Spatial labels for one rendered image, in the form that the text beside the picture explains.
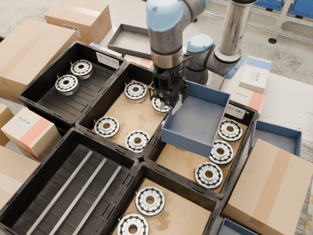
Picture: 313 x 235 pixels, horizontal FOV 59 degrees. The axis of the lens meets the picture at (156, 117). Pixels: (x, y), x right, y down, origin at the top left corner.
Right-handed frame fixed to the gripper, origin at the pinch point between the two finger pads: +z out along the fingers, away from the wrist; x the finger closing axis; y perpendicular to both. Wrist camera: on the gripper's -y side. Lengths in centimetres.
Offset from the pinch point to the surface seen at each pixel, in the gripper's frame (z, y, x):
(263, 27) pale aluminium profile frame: 100, -195, 0
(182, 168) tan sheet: 30.2, 4.2, 4.1
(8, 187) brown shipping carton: 22, 40, -47
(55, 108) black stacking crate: 25, 3, -57
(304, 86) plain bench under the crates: 47, -73, 40
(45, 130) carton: 16, 17, -46
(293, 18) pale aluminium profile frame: 86, -195, 22
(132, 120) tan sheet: 27.7, -6.2, -23.8
